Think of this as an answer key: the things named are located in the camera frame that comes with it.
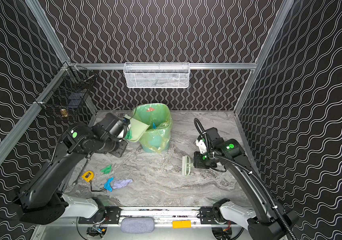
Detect green bin with bag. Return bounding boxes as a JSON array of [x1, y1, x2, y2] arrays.
[[133, 103, 173, 154]]

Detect pale green brush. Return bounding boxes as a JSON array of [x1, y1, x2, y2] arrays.
[[182, 156, 193, 176]]

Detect purple paper scrap left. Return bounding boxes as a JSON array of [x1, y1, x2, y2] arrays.
[[112, 179, 133, 190]]

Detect green paper scrap left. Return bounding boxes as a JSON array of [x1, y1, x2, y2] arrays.
[[101, 165, 112, 174]]

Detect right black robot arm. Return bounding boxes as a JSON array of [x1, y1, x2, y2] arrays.
[[193, 118, 299, 240]]

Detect black wire basket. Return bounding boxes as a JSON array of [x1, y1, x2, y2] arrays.
[[40, 66, 96, 124]]

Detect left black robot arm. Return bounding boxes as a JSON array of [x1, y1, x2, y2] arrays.
[[12, 113, 131, 225]]

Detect yellow tape measure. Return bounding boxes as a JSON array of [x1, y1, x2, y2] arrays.
[[82, 171, 95, 183]]

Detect pale green dustpan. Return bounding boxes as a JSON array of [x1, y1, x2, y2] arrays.
[[125, 115, 149, 143]]

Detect brass object in basket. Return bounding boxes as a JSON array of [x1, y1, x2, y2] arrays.
[[60, 109, 69, 118]]

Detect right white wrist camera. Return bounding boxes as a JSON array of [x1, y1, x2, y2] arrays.
[[195, 139, 207, 154]]

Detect silver wrench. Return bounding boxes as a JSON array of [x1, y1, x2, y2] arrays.
[[72, 158, 91, 186]]

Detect yellow block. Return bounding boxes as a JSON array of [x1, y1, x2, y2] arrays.
[[172, 220, 191, 229]]

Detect white wire basket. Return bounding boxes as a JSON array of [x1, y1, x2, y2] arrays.
[[123, 62, 191, 89]]

